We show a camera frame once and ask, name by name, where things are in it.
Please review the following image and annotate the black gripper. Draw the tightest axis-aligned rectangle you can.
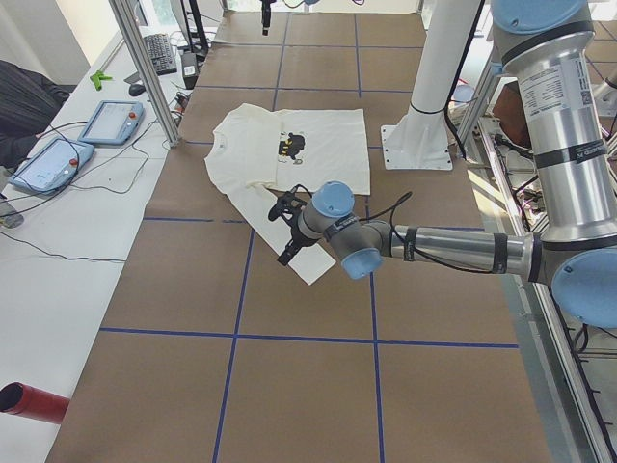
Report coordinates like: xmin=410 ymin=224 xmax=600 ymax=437
xmin=260 ymin=0 xmax=273 ymax=36
xmin=277 ymin=227 xmax=313 ymax=266

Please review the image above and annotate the cream long-sleeve cat shirt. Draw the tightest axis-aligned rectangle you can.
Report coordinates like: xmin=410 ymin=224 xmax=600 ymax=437
xmin=203 ymin=102 xmax=372 ymax=286

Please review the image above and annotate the black power adapter brick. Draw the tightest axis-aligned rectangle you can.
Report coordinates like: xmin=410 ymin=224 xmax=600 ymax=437
xmin=181 ymin=51 xmax=200 ymax=90

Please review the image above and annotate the black computer keyboard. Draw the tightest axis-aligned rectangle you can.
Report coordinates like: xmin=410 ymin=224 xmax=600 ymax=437
xmin=143 ymin=33 xmax=177 ymax=75

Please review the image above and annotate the black computer mouse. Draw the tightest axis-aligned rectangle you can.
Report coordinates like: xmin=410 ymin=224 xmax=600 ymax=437
xmin=128 ymin=83 xmax=146 ymax=96

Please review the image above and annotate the green plastic clamp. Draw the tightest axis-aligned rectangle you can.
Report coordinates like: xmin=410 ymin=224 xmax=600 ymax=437
xmin=90 ymin=69 xmax=113 ymax=92

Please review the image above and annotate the blue teach pendant far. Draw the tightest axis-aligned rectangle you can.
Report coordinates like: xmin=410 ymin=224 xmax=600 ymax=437
xmin=78 ymin=100 xmax=144 ymax=146

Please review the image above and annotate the blue teach pendant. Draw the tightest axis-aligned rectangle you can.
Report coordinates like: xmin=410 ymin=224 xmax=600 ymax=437
xmin=9 ymin=137 xmax=94 ymax=195
xmin=78 ymin=100 xmax=144 ymax=146

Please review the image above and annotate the black cloth bag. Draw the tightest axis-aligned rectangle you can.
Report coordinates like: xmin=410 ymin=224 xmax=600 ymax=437
xmin=1 ymin=60 xmax=75 ymax=169

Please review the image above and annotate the blue teach pendant near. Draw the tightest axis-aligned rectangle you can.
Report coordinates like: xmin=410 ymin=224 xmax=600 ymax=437
xmin=9 ymin=137 xmax=94 ymax=195

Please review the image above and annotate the red cardboard tube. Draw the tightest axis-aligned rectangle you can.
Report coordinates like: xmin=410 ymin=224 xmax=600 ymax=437
xmin=1 ymin=382 xmax=69 ymax=424

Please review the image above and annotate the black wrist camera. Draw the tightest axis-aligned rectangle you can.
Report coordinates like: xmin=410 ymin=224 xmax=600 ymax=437
xmin=268 ymin=189 xmax=307 ymax=226

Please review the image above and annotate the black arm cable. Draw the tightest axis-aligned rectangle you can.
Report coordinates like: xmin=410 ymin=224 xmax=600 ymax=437
xmin=364 ymin=191 xmax=500 ymax=274

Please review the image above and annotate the grey aluminium frame post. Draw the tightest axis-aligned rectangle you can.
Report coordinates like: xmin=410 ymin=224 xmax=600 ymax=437
xmin=109 ymin=0 xmax=180 ymax=148

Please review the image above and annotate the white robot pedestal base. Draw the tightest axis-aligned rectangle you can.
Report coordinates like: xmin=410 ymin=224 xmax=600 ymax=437
xmin=381 ymin=0 xmax=484 ymax=171

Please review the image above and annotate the aluminium truss frame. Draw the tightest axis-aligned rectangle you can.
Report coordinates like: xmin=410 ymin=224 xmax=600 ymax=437
xmin=452 ymin=71 xmax=617 ymax=463

